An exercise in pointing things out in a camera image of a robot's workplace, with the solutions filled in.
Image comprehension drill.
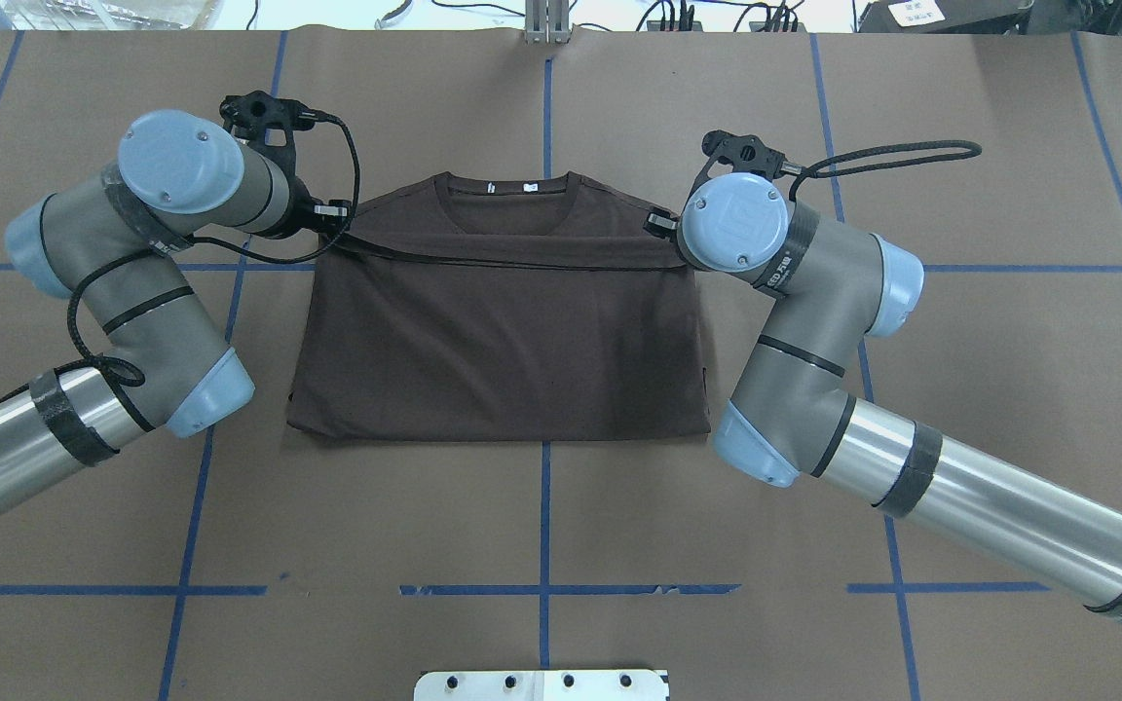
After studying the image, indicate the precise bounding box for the blue tape line lengthwise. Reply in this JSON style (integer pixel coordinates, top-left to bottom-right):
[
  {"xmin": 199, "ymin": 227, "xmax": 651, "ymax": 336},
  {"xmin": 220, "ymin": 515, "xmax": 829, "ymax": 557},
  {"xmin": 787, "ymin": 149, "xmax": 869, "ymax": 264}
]
[{"xmin": 807, "ymin": 34, "xmax": 922, "ymax": 700}]

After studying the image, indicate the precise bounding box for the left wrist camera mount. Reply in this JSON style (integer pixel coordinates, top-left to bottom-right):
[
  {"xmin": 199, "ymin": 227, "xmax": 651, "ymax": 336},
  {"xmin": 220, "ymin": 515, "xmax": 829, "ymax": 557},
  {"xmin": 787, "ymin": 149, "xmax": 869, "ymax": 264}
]
[{"xmin": 218, "ymin": 92, "xmax": 343, "ymax": 177}]

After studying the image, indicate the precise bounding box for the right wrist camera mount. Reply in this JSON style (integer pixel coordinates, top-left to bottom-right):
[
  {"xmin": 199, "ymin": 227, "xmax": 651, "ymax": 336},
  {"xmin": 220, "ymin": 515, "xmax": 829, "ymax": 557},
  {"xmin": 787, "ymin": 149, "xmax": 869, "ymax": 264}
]
[{"xmin": 689, "ymin": 129, "xmax": 804, "ymax": 197}]

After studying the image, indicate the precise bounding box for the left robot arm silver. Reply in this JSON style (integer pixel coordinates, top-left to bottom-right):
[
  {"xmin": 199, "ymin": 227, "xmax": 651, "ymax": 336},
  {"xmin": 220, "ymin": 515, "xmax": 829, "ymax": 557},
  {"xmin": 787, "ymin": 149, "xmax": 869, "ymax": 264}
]
[{"xmin": 0, "ymin": 92, "xmax": 356, "ymax": 515}]

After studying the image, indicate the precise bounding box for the white pedestal base plate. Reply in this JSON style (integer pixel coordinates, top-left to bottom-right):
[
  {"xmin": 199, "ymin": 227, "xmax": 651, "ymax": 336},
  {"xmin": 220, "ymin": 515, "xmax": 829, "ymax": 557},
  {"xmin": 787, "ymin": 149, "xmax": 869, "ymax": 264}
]
[{"xmin": 411, "ymin": 668, "xmax": 671, "ymax": 700}]

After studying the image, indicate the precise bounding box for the brown t-shirt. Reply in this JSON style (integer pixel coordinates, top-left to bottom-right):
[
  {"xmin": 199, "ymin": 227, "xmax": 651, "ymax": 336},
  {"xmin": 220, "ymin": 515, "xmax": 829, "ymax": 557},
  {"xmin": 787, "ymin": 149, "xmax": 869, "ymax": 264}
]
[{"xmin": 285, "ymin": 172, "xmax": 709, "ymax": 442}]

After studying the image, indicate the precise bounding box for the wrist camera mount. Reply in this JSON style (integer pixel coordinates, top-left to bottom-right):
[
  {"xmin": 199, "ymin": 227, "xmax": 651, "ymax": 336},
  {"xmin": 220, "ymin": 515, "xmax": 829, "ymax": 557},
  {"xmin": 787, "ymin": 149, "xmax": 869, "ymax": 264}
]
[
  {"xmin": 689, "ymin": 129, "xmax": 804, "ymax": 197},
  {"xmin": 218, "ymin": 92, "xmax": 343, "ymax": 177}
]

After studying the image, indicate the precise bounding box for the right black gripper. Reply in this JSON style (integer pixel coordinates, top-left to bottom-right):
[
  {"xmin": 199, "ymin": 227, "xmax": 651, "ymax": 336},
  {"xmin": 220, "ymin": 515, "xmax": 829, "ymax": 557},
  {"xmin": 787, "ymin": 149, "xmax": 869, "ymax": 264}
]
[{"xmin": 643, "ymin": 213, "xmax": 691, "ymax": 262}]

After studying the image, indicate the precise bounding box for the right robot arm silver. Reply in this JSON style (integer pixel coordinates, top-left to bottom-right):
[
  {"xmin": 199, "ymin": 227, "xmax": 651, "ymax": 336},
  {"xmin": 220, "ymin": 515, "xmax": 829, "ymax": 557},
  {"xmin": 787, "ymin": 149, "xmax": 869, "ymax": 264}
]
[{"xmin": 649, "ymin": 173, "xmax": 1122, "ymax": 625}]

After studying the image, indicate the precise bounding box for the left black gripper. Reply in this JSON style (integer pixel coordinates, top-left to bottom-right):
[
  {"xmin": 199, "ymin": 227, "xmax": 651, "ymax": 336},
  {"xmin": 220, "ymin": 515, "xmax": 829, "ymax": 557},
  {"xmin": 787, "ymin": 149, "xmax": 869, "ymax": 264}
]
[{"xmin": 275, "ymin": 181, "xmax": 353, "ymax": 240}]

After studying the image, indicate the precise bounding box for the aluminium frame post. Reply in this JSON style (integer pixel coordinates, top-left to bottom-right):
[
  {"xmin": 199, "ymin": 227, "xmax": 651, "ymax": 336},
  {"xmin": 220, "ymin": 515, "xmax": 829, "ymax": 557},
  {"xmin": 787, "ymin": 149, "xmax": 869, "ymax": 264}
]
[{"xmin": 524, "ymin": 0, "xmax": 573, "ymax": 45}]

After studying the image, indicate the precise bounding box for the right black braided cable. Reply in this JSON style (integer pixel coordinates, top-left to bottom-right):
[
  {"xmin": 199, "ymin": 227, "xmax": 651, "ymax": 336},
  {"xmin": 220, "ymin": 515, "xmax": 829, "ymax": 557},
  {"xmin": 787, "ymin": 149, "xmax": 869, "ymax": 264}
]
[{"xmin": 781, "ymin": 140, "xmax": 983, "ymax": 203}]

